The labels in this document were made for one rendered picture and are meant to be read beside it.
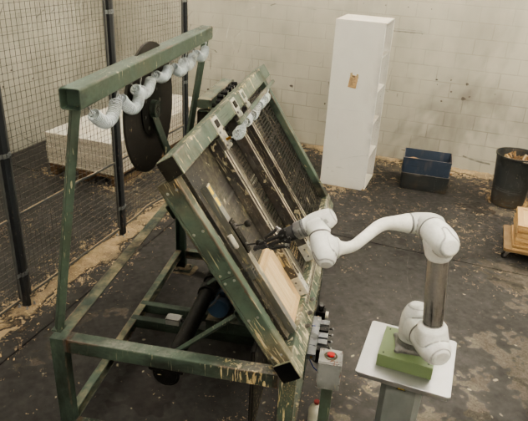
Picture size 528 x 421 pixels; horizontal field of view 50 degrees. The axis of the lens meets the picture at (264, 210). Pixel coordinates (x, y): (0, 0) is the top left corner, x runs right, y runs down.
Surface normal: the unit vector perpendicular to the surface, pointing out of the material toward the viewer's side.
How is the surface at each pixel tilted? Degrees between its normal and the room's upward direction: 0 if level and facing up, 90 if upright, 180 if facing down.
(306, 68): 90
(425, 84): 90
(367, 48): 90
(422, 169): 90
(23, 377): 0
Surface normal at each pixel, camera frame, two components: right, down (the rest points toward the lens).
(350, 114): -0.36, 0.39
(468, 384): 0.05, -0.90
